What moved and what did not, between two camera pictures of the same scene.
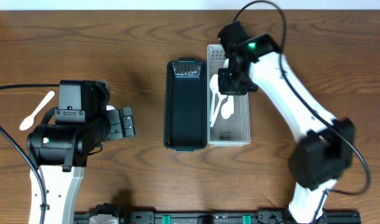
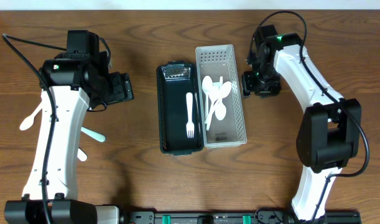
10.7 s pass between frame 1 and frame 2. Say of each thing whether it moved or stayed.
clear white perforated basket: moved
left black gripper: moved
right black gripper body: moved
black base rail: stayed
